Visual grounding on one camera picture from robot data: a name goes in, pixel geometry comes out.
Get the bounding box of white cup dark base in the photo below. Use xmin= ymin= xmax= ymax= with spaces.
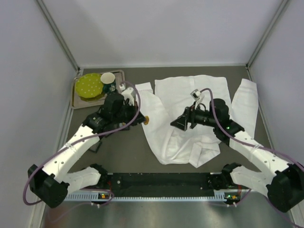
xmin=100 ymin=72 xmax=116 ymax=94

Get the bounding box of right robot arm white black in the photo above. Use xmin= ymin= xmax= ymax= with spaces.
xmin=170 ymin=99 xmax=304 ymax=212

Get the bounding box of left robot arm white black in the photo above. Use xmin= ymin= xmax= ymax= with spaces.
xmin=25 ymin=88 xmax=146 ymax=208

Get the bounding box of grey slotted cable duct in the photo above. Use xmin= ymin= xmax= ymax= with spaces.
xmin=65 ymin=191 xmax=243 ymax=202

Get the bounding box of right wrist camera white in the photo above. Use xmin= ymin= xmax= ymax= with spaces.
xmin=190 ymin=89 xmax=204 ymax=103

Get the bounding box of silver metal tray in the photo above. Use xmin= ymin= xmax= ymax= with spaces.
xmin=71 ymin=69 xmax=126 ymax=110

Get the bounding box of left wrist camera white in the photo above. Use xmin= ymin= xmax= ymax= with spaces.
xmin=119 ymin=85 xmax=136 ymax=103

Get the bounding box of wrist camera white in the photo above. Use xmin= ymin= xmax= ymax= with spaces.
xmin=190 ymin=89 xmax=204 ymax=103
xmin=119 ymin=85 xmax=136 ymax=103

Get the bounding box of green polka dot plate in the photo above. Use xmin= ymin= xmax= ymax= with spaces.
xmin=75 ymin=73 xmax=103 ymax=99

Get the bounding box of white shirt garment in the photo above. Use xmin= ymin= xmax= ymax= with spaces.
xmin=135 ymin=75 xmax=258 ymax=168

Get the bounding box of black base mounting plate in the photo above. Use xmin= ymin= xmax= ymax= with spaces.
xmin=95 ymin=172 xmax=242 ymax=198

